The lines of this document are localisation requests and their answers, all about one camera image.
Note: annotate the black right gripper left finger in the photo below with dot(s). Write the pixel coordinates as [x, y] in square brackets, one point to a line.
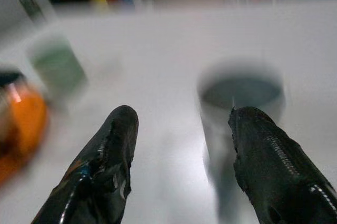
[105, 171]

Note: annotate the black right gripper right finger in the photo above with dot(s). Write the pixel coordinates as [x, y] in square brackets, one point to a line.
[276, 171]

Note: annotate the grey cup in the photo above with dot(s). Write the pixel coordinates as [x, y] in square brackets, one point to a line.
[237, 95]

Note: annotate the white cup with green label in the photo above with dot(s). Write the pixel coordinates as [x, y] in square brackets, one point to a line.
[56, 67]

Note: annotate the orange bottle with black cap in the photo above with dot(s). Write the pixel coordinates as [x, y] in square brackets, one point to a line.
[21, 124]

